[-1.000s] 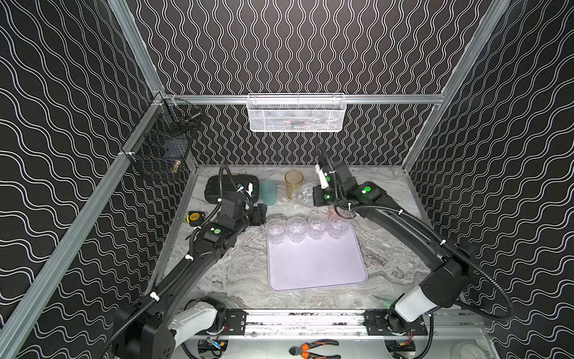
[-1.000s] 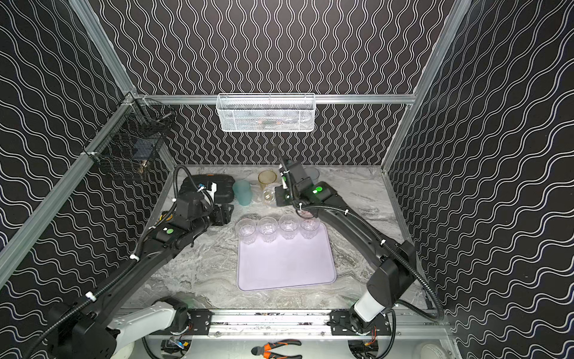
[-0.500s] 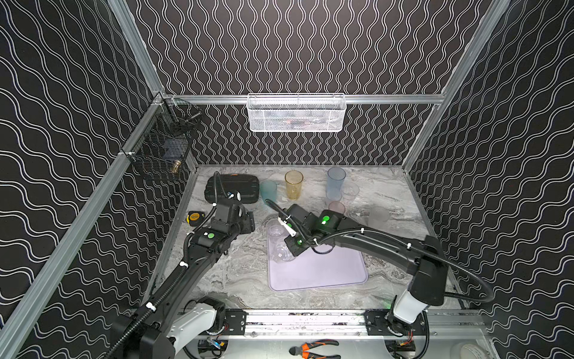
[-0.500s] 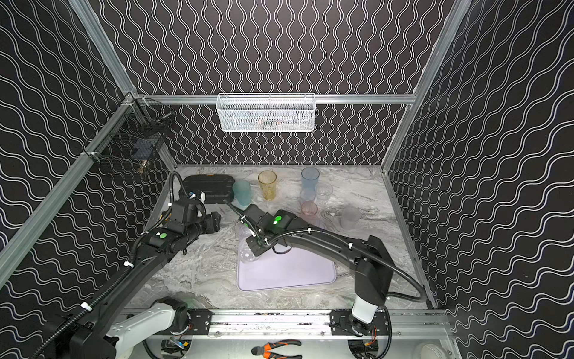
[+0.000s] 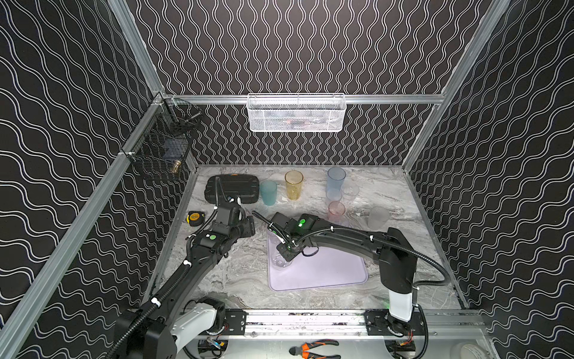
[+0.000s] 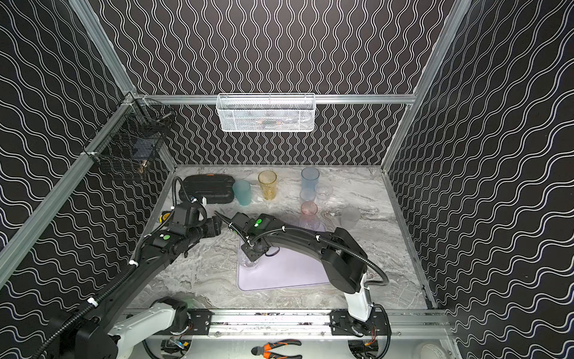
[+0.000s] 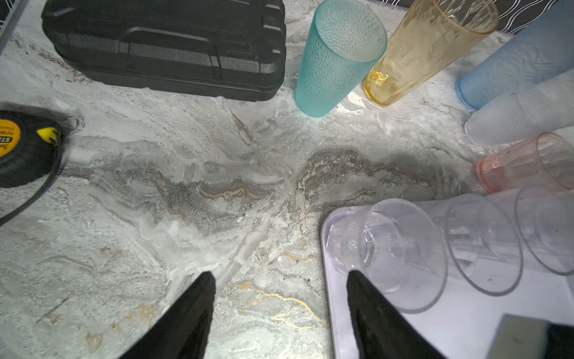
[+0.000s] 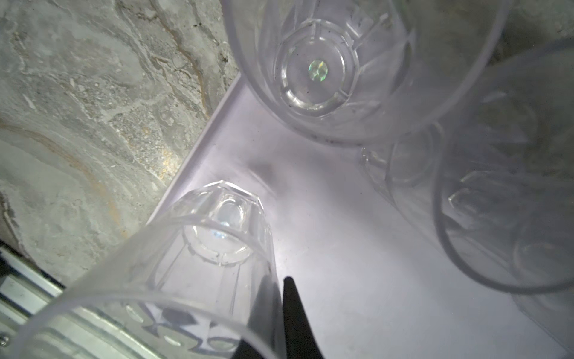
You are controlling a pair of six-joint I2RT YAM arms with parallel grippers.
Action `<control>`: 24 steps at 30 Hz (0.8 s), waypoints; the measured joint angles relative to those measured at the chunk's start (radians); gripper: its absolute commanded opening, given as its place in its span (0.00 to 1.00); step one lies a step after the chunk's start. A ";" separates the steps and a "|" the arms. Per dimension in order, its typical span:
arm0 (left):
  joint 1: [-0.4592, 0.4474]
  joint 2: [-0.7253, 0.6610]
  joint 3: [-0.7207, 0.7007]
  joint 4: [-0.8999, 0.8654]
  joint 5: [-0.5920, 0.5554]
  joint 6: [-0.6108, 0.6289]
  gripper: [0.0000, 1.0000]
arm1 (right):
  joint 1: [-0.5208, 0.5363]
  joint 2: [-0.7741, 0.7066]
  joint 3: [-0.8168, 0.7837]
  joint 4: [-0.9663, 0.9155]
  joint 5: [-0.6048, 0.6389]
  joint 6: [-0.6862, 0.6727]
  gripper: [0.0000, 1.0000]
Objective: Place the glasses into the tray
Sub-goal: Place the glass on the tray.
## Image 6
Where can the black plastic tool case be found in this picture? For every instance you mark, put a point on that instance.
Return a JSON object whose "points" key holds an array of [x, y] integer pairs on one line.
{"points": [[214, 188]]}

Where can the tall blue plastic cup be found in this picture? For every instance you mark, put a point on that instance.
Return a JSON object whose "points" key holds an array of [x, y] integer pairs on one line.
{"points": [[309, 178]]}

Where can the teal textured plastic cup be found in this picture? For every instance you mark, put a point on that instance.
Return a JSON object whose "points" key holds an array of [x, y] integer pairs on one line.
{"points": [[242, 192]]}

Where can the white wire mesh basket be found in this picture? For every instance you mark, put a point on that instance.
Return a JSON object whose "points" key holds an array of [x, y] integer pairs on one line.
{"points": [[266, 112]]}

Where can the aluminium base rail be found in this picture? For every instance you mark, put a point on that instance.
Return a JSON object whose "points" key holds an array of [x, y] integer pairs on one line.
{"points": [[313, 325]]}

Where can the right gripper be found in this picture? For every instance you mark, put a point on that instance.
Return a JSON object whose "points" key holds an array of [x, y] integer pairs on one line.
{"points": [[250, 256]]}

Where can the clear glass centre right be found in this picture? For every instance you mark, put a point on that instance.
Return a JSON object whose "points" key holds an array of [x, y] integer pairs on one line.
{"points": [[323, 191]]}

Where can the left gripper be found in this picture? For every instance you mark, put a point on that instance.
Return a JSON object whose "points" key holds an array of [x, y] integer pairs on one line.
{"points": [[213, 226]]}

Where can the tall yellow plastic cup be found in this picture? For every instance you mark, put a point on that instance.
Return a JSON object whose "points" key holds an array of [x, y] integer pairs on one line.
{"points": [[268, 184]]}

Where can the lavender plastic tray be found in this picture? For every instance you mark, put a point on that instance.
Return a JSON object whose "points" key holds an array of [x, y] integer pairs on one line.
{"points": [[279, 268]]}

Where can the black wire basket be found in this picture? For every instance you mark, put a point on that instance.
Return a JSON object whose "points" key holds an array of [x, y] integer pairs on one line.
{"points": [[132, 147]]}

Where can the clear faceted glass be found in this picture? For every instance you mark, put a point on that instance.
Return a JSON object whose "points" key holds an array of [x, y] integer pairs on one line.
{"points": [[309, 222]]}

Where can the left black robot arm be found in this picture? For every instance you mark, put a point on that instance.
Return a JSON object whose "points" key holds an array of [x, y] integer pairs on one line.
{"points": [[85, 332]]}

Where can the yellow black tape measure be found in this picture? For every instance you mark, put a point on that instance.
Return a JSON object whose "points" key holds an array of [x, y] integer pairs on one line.
{"points": [[164, 217]]}

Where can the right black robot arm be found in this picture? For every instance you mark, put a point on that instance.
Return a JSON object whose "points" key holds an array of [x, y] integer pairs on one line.
{"points": [[346, 265]]}

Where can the white round object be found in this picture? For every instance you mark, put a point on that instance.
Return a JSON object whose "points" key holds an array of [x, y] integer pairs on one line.
{"points": [[429, 351]]}

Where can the small pink plastic cup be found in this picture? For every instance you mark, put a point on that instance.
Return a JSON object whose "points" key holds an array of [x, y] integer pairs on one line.
{"points": [[309, 208]]}

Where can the frosted white plastic cup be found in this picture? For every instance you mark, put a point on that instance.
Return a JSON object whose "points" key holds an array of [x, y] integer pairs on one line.
{"points": [[349, 217]]}

